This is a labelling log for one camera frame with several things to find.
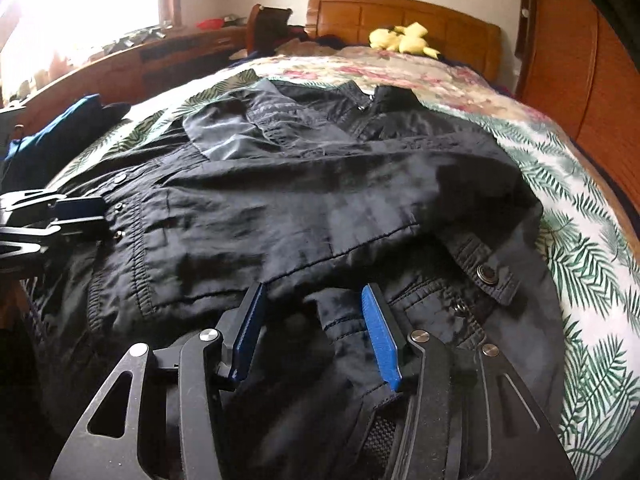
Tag black jacket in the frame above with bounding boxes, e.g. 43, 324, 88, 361
29, 80, 564, 479

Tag blue folded clothes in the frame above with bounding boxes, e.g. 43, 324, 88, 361
1, 94, 131, 193

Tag long wooden desk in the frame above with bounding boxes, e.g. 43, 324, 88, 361
14, 26, 246, 138

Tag palm leaf bedspread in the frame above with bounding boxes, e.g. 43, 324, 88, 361
54, 66, 639, 479

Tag red bowl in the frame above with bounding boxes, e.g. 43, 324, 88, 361
196, 18, 224, 30

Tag floral quilt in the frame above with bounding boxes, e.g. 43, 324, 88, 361
230, 40, 549, 122

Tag wooden chair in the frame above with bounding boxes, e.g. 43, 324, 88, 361
245, 3, 293, 54

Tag yellow plush toy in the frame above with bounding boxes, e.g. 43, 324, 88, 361
369, 22, 440, 60

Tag wooden headboard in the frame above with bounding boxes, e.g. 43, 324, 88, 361
306, 0, 502, 82

